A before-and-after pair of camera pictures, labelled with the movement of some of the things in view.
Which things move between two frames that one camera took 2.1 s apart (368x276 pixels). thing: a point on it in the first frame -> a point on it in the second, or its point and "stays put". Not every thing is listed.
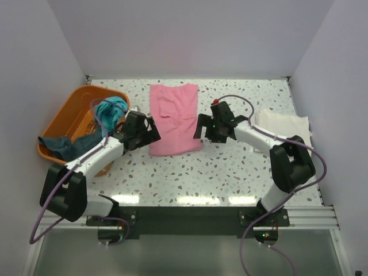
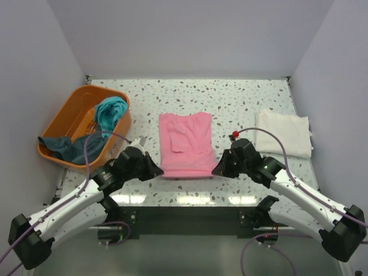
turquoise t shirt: (110, 114) stays put
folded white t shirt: (284, 125) stays put
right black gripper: (202, 121) -> (222, 169)
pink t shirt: (173, 108) -> (186, 145)
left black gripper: (151, 135) -> (152, 169)
